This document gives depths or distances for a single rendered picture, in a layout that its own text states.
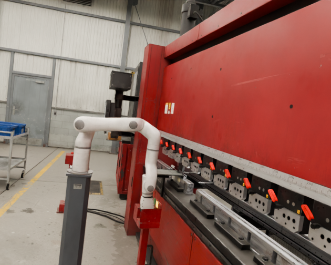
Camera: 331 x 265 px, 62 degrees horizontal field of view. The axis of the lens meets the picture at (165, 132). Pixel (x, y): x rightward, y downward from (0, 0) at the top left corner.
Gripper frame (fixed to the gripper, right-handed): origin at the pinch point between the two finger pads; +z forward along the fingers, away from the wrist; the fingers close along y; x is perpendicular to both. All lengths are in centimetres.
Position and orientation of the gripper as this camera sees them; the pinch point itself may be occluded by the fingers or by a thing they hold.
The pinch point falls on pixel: (146, 215)
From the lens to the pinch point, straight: 216.6
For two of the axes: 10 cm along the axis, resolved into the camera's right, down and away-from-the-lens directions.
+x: 3.2, 1.0, -9.4
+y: -9.4, -0.1, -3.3
